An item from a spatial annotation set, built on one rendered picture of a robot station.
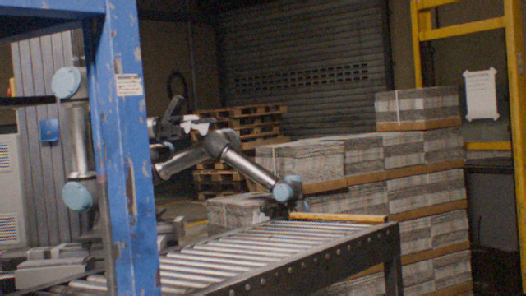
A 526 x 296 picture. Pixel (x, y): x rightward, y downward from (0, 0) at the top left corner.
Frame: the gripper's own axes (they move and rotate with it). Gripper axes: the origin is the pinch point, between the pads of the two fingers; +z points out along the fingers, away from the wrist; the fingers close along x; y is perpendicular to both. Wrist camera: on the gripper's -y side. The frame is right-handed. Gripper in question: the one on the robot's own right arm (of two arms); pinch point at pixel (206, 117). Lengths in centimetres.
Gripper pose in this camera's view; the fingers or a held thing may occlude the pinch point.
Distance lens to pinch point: 241.1
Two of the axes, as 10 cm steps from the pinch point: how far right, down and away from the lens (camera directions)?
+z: 8.8, -0.5, -4.7
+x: -4.7, -0.5, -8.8
